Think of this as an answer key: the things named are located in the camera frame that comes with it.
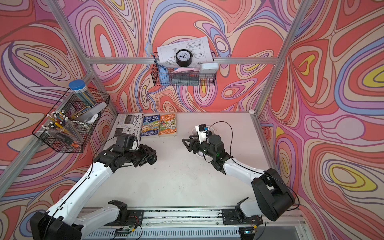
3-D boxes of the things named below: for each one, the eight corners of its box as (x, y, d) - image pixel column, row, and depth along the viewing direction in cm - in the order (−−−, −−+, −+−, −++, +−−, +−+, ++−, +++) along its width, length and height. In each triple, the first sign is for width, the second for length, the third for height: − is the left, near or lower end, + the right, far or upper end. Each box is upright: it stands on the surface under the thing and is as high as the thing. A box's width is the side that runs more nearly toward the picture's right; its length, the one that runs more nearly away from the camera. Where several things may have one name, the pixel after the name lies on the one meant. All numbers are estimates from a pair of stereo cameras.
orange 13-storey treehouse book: (159, 137, 106) (159, 135, 104) (159, 117, 119) (159, 114, 117) (177, 135, 107) (176, 133, 105) (175, 115, 120) (175, 113, 118)
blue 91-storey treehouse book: (140, 136, 107) (139, 133, 105) (146, 117, 120) (145, 114, 118) (157, 136, 107) (156, 134, 105) (161, 117, 120) (160, 114, 118)
